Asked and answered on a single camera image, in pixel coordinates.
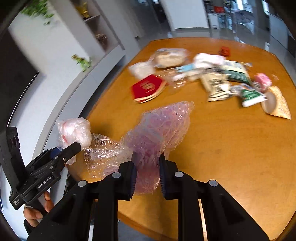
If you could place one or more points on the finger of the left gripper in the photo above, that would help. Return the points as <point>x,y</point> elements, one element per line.
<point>60,157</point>

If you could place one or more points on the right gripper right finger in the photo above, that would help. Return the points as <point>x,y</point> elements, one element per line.
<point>206,210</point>

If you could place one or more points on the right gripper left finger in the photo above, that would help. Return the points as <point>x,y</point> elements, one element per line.
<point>89,211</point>

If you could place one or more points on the white pink plastic wad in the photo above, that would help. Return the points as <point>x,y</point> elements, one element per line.
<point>74,130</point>

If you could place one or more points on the pink bubble wrap bag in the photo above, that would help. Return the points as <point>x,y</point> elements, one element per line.
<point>159,131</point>

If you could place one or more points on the person's left hand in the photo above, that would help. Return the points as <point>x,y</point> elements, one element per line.
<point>32,215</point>

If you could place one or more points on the clear crumpled plastic bag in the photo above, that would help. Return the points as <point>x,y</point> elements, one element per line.
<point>104,156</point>

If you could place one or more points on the green dinosaur toy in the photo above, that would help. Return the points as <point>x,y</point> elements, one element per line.
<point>84,63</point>

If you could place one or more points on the green white small packet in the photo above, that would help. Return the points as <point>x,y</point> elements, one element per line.
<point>249,95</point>

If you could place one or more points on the tan paper sleeve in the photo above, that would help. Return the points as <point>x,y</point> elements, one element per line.
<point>275,104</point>

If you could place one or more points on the white crumpled plastic wrap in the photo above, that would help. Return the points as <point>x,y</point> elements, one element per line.
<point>142,70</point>

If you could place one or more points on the white open shelf unit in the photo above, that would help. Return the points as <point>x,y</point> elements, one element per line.
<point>96,21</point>

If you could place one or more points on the white black snack bag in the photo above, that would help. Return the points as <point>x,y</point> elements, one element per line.
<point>217,86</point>

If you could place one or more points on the pink jelly cup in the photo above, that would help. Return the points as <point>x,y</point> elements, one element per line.
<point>261,82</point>

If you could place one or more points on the green white snack bag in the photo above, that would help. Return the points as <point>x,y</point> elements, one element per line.
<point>236,72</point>

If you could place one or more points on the clear blue snack wrapper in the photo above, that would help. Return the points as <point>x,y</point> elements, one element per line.
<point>178,77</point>

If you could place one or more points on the hanging green plant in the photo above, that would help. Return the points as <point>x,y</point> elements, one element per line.
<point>38,8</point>

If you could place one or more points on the white pink crumpled bag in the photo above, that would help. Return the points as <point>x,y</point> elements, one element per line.
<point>204,61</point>

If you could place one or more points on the white low wall cabinet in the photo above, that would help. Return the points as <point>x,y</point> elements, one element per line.
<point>76,96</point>

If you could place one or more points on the black wall television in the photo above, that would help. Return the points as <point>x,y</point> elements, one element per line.
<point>16,75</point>

